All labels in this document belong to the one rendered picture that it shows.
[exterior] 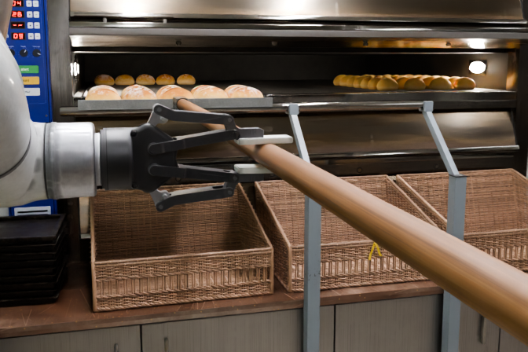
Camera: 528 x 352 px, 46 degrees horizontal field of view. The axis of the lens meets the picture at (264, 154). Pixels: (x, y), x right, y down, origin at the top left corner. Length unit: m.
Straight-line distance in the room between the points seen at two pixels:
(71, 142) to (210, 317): 1.28
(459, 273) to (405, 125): 2.28
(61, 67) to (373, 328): 1.38
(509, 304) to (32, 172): 0.54
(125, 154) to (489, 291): 0.50
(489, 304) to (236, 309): 1.64
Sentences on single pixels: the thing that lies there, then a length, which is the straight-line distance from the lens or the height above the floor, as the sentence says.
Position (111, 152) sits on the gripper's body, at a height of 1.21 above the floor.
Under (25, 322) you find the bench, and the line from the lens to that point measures 1.95.
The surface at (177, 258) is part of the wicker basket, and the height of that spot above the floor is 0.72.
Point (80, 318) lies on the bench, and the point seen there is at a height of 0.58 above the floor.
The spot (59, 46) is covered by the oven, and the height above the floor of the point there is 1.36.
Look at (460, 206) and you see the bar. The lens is 2.07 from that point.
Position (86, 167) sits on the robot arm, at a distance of 0.73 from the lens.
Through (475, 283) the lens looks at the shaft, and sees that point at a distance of 0.35.
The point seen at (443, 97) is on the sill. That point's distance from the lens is 2.68.
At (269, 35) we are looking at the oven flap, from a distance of 2.24.
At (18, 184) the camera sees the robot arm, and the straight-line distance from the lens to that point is 0.73.
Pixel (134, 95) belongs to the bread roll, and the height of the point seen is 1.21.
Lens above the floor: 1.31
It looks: 9 degrees down
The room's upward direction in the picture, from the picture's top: straight up
